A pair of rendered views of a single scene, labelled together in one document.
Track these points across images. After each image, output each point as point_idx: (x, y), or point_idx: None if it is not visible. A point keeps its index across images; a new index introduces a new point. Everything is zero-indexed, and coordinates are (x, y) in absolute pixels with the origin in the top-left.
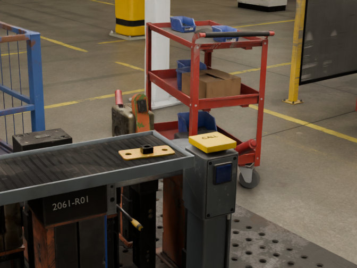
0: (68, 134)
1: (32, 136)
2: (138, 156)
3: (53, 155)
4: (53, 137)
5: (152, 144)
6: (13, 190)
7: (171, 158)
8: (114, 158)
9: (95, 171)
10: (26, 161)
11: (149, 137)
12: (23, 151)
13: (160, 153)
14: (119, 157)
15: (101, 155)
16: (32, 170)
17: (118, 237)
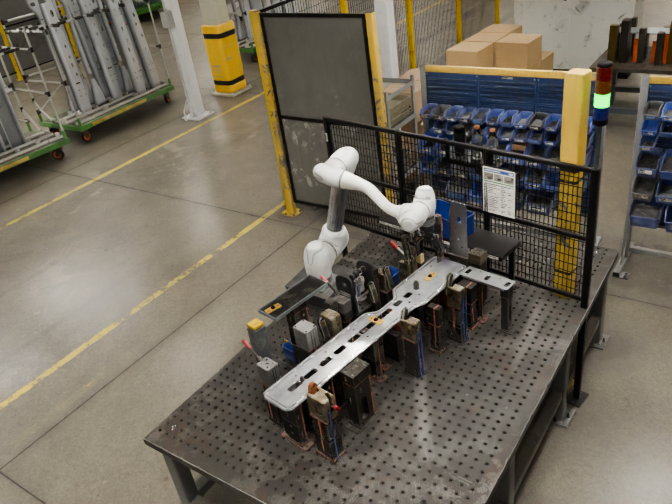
0: (343, 373)
1: (358, 365)
2: (274, 305)
3: (300, 299)
4: (348, 368)
5: (273, 313)
6: (297, 282)
7: (264, 308)
8: (281, 303)
9: (283, 296)
10: (305, 294)
11: (276, 316)
12: (308, 295)
13: (268, 308)
14: (280, 304)
15: (286, 303)
16: (300, 291)
17: None
